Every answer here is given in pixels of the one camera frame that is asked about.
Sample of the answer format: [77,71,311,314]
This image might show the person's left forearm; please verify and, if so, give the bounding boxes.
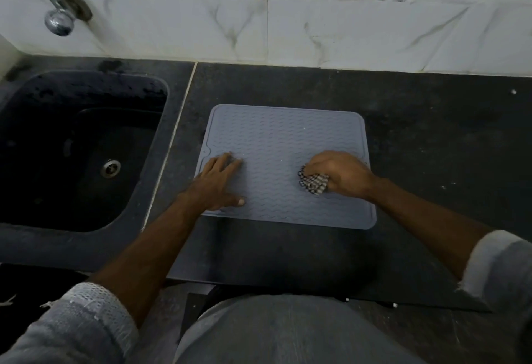
[87,193,204,329]

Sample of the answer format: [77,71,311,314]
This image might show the white mesh left sleeve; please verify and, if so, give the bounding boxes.
[0,283,140,364]

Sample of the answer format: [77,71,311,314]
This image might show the grey shirt right sleeve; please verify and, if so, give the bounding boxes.
[456,229,532,364]

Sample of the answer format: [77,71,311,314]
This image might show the grey shirt body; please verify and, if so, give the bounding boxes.
[173,295,427,364]

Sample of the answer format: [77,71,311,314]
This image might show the round metal sink drain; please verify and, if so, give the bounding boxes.
[100,158,122,180]

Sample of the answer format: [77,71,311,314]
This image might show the black kitchen sink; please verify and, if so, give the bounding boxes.
[0,69,169,234]

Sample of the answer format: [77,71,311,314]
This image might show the person's right hand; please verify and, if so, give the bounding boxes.
[304,151,379,201]

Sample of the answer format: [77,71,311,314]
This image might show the person's right forearm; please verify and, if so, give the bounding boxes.
[366,178,495,281]

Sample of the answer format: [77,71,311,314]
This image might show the black white checked cloth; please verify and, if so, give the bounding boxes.
[297,165,330,197]

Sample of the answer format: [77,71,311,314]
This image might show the grey ribbed silicone mat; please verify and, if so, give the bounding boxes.
[193,104,378,230]

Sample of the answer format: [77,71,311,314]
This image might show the person's left hand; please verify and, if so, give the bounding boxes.
[185,152,247,213]

